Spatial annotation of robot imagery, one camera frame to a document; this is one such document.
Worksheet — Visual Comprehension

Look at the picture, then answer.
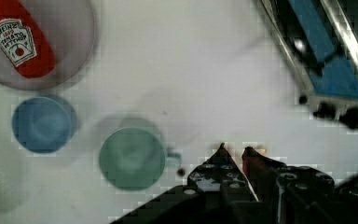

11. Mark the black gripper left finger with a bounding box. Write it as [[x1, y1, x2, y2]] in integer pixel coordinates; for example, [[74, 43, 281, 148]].
[[187, 143, 258, 202]]

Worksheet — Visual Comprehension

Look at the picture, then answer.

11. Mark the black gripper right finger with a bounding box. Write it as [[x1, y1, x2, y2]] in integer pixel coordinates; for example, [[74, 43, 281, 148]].
[[241, 147, 335, 202]]

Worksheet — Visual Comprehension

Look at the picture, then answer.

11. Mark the blue oven door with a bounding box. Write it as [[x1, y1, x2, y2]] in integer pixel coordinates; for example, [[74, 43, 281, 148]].
[[273, 0, 358, 100]]

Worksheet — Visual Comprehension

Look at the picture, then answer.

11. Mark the black toaster oven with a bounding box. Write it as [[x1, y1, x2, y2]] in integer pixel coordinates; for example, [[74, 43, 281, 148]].
[[254, 0, 358, 130]]

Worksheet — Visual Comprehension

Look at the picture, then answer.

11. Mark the peeled banana toy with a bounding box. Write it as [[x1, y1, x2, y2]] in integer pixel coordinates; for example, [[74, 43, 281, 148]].
[[255, 148, 267, 156]]

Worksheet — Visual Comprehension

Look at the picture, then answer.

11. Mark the green mug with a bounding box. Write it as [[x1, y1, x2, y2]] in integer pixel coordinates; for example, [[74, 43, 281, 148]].
[[98, 117, 182, 191]]

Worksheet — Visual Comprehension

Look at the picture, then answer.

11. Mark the blue cup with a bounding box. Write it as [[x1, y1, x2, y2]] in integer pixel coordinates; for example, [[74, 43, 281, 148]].
[[11, 96, 78, 154]]

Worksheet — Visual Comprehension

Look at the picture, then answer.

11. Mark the grey round plate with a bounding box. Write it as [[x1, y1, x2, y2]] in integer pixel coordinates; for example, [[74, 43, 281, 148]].
[[0, 0, 96, 91]]

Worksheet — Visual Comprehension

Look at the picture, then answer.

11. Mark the red ketchup bottle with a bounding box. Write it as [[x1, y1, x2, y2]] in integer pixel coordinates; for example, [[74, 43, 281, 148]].
[[0, 0, 56, 78]]

